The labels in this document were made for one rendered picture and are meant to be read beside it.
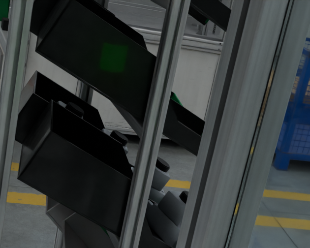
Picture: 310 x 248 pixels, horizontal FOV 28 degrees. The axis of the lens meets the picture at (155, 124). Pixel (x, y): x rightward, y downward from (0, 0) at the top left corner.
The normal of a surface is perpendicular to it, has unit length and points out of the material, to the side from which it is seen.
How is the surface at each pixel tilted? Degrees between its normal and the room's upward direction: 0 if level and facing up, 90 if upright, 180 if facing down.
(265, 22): 90
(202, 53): 90
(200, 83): 90
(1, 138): 90
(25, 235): 0
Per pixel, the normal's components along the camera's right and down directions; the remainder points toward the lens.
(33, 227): 0.20, -0.93
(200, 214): -0.93, -0.07
